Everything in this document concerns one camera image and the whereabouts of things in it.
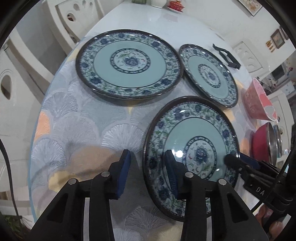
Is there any red steel bowl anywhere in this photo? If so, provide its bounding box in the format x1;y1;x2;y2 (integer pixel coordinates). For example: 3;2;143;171
251;122;278;166

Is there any pink ceramic bowl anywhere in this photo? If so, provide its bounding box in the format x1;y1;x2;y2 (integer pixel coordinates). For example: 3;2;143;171
242;78;278;121

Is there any small blue floral plate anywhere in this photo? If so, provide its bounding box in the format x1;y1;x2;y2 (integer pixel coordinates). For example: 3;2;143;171
179;44;238;108

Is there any large blue floral plate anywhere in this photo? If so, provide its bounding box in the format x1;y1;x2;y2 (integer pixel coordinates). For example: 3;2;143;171
75;29;184;100

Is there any fan pattern tablecloth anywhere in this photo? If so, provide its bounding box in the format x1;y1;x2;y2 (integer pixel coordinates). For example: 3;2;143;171
28;62;265;241

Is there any white chair near right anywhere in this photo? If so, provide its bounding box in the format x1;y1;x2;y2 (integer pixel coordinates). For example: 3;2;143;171
268;90;295;139

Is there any white chair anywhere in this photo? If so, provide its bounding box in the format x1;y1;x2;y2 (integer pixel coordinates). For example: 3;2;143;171
42;0;104;54
233;40;264;74
1;30;59;208
268;90;295;139

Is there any white chair far right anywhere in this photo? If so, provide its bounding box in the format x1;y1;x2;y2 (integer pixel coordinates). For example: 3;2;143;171
233;40;264;74

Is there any white chair near left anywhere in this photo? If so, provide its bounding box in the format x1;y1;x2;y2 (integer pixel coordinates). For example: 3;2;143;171
1;30;59;208

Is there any top framed picture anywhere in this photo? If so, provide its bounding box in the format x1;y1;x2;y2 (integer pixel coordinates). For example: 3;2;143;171
238;0;262;16

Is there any white chair far left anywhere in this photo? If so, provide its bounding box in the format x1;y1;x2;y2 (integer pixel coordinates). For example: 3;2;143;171
42;0;104;54

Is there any red lidded teacup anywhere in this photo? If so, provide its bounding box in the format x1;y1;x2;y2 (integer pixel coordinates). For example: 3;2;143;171
167;0;185;13

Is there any black plastic frame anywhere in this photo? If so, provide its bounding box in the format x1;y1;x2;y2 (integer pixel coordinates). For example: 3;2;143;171
213;44;241;70

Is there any black cable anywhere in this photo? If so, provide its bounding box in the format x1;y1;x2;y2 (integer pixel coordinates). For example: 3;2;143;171
0;138;23;223

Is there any framed wall picture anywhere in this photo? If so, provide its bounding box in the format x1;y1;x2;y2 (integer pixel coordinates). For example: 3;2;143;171
271;29;285;49

